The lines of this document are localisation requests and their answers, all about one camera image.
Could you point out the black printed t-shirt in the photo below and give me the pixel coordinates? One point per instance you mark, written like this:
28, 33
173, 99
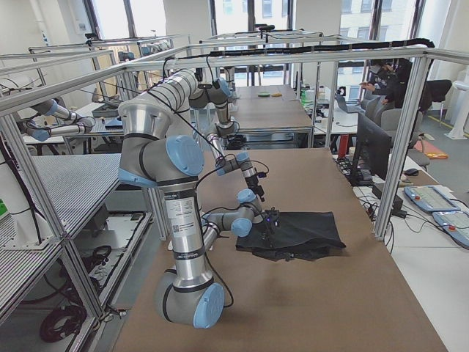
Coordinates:
300, 235

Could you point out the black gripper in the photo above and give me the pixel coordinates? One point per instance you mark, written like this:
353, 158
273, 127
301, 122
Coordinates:
259, 191
270, 224

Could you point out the blue grey teach pendant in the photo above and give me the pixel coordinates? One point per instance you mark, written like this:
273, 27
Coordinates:
429, 199

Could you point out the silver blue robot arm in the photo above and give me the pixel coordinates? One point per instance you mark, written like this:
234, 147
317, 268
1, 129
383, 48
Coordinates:
168, 101
187, 293

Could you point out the aluminium cage frame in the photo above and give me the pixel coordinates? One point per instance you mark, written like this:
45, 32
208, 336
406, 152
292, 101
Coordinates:
31, 224

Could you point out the standing person in background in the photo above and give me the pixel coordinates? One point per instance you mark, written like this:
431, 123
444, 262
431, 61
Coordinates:
390, 80

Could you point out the brown table mat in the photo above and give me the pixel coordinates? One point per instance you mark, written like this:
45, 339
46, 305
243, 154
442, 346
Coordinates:
356, 300

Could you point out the black computer monitor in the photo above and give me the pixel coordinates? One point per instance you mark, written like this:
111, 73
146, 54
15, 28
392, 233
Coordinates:
371, 153

